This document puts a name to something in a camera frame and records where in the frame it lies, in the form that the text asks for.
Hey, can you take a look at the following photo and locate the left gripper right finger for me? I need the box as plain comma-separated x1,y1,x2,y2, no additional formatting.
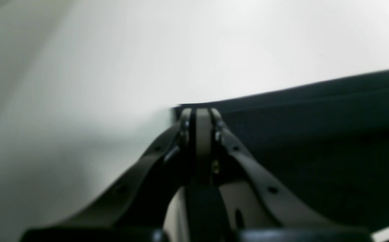
196,108,372,242

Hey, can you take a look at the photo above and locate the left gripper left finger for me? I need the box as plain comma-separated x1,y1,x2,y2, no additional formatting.
21,108,193,242

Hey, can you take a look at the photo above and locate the black T-shirt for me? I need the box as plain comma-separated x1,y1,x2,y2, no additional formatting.
173,70,389,232

